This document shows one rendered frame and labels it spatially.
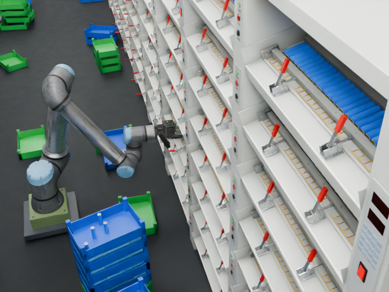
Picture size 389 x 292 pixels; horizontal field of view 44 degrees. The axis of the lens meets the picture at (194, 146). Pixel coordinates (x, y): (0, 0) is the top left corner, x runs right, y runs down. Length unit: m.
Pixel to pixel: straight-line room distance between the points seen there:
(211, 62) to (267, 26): 0.52
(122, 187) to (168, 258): 0.71
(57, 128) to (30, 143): 1.09
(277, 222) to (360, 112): 0.47
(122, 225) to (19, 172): 1.45
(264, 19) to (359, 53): 0.54
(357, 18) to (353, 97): 0.21
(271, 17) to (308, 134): 0.39
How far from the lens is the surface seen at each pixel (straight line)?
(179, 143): 2.73
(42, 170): 2.83
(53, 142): 2.84
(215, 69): 1.75
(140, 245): 2.25
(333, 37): 0.88
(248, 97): 1.40
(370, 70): 0.79
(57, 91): 2.47
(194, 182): 2.44
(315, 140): 1.04
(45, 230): 2.97
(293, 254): 1.32
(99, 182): 3.31
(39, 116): 4.16
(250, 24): 1.30
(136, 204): 3.09
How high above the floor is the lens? 2.06
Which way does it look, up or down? 35 degrees down
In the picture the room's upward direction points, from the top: 2 degrees counter-clockwise
